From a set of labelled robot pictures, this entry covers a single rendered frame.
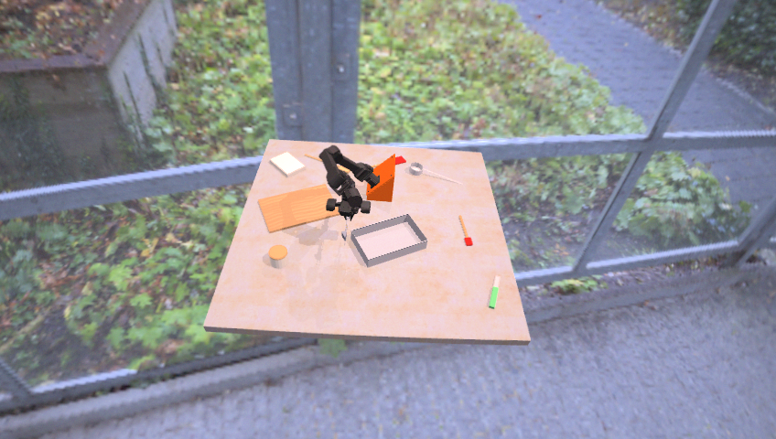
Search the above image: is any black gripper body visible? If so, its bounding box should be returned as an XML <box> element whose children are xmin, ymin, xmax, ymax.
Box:
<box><xmin>326</xmin><ymin>194</ymin><xmax>371</xmax><ymax>214</ymax></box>

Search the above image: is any light wooden spoon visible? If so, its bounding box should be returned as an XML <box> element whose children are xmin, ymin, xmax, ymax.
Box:
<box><xmin>305</xmin><ymin>155</ymin><xmax>350</xmax><ymax>174</ymax></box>

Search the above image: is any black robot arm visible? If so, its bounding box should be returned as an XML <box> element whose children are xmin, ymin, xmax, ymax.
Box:
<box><xmin>318</xmin><ymin>145</ymin><xmax>380</xmax><ymax>217</ymax></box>

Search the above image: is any grey cylindrical container with orange lid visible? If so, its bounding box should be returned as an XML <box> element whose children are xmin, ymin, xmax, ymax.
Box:
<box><xmin>268</xmin><ymin>245</ymin><xmax>289</xmax><ymax>269</ymax></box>

